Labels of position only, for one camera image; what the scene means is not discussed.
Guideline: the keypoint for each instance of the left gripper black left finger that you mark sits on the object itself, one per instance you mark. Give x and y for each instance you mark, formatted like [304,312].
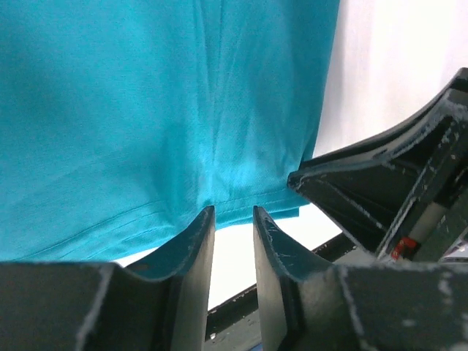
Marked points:
[182,269]

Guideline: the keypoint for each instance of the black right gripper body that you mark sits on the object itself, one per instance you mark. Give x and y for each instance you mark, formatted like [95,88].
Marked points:
[389,192]

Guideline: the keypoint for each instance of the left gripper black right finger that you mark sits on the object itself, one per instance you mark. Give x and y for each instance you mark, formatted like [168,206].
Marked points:
[281,264]

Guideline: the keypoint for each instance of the teal t-shirt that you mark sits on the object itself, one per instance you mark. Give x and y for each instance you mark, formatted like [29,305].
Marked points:
[122,120]

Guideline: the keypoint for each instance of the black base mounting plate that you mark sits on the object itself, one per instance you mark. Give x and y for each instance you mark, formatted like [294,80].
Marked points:
[235,324]

